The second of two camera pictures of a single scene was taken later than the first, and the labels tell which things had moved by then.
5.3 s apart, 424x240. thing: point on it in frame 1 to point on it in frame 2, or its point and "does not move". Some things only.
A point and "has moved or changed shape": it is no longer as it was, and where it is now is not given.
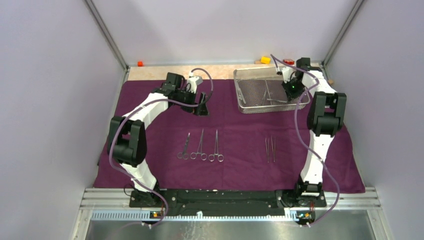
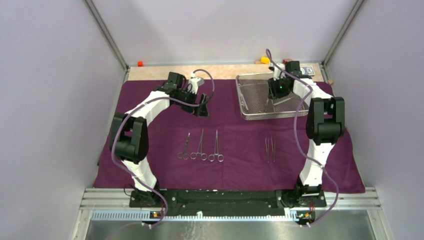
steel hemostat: [220, 157] does not move
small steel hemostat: [262, 103] to [267, 103]
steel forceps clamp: [203, 156] does not move
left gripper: [201, 111] does not move
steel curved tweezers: [267, 150] does not move
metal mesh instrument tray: [262, 90] has moved or changed shape
